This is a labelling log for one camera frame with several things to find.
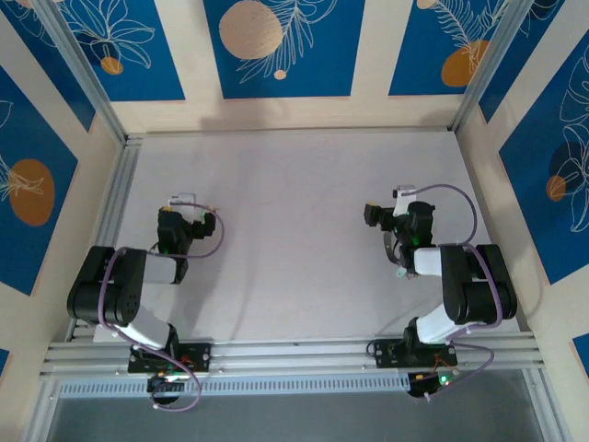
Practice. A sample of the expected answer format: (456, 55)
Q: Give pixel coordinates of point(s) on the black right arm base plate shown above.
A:
(384, 352)

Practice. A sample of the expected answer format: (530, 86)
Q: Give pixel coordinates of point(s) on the aluminium frame rail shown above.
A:
(294, 352)

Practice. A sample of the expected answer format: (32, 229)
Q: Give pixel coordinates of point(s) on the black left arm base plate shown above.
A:
(202, 357)

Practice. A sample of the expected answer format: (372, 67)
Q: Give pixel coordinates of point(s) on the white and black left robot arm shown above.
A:
(124, 299)

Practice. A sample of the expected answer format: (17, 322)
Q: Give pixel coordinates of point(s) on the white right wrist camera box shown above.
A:
(401, 202)

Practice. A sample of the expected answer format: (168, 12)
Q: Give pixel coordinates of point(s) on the pale plastic key tag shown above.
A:
(399, 273)

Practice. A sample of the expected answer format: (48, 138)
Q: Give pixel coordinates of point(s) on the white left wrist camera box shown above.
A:
(184, 200)

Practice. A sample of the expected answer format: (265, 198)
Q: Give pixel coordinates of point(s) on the blue floral wall poster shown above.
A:
(414, 55)
(583, 352)
(57, 78)
(322, 69)
(524, 55)
(27, 138)
(524, 221)
(152, 69)

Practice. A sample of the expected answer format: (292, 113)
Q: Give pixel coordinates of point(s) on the aluminium side rail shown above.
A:
(122, 184)

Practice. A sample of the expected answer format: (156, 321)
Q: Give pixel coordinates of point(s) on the black controller box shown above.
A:
(421, 389)
(161, 384)

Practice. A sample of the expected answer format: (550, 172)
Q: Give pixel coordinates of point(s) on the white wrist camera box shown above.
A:
(401, 202)
(184, 200)

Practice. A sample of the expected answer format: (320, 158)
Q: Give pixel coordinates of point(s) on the aluminium frame post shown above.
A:
(488, 60)
(78, 60)

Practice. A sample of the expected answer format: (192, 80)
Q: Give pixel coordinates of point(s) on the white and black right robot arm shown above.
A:
(469, 294)

